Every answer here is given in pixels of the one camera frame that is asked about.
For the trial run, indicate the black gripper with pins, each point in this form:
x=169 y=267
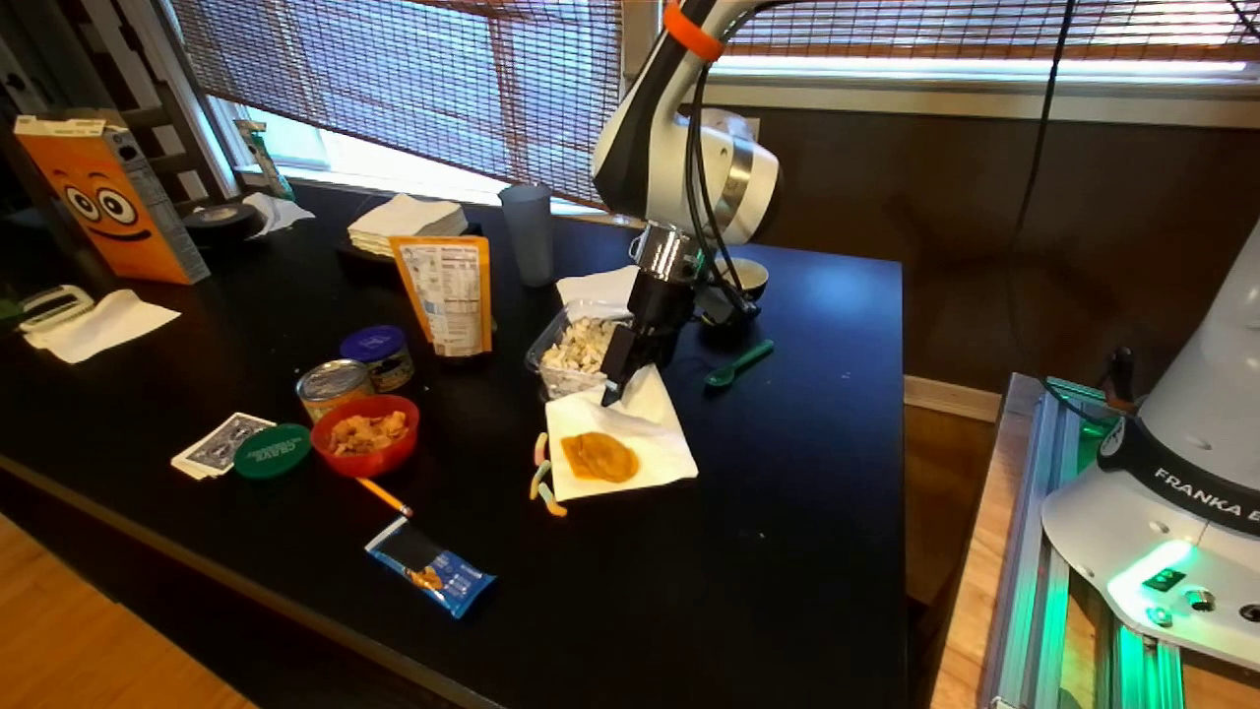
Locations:
x=661 y=318

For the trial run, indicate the white paper napkin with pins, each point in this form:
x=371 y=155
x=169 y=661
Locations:
x=645 y=426

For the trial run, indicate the golden brown pastry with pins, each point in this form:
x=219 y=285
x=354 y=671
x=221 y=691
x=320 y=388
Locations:
x=602 y=459

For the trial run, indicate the clear plastic seed container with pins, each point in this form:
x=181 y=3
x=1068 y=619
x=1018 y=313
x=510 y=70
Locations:
x=573 y=351

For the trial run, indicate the green plastic spoon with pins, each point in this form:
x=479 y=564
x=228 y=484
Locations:
x=733 y=370

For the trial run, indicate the grey plastic cup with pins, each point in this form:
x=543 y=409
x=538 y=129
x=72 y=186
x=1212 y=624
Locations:
x=528 y=237

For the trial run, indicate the orange pouch with label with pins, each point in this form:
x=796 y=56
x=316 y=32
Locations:
x=448 y=297

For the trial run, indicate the jar with blue lid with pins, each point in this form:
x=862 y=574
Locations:
x=379 y=351

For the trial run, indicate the red bowl with snacks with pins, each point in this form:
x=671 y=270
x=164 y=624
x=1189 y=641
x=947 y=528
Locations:
x=370 y=436

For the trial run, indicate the orange pencil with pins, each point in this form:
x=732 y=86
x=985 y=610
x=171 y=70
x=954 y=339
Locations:
x=383 y=493

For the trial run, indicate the blue snack bar wrapper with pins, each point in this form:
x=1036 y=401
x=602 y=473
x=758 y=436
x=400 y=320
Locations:
x=430 y=570

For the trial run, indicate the silver tin can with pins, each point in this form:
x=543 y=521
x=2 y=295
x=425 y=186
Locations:
x=329 y=384

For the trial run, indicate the large bamboo window blind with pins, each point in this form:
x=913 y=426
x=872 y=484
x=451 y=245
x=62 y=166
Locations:
x=421 y=79

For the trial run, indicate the green round lid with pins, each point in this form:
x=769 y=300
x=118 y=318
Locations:
x=275 y=452

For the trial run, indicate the small white paper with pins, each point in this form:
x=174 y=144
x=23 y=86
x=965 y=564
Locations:
x=282 y=209

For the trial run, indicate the black white card packet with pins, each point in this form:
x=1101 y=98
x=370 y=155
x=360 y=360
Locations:
x=204 y=454

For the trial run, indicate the black round disc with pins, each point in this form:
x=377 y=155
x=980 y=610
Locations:
x=221 y=219

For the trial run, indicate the narrow bamboo window blind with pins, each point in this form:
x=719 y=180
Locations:
x=985 y=26

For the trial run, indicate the white paper sheet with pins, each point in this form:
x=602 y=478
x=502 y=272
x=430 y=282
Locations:
x=103 y=329

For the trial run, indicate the orange cartoon face box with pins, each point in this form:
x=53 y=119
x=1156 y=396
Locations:
x=112 y=203

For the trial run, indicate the small white device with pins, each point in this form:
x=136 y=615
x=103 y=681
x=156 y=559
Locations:
x=53 y=304

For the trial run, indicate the aluminium robot stand frame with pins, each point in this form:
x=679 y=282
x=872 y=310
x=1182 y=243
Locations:
x=1018 y=553

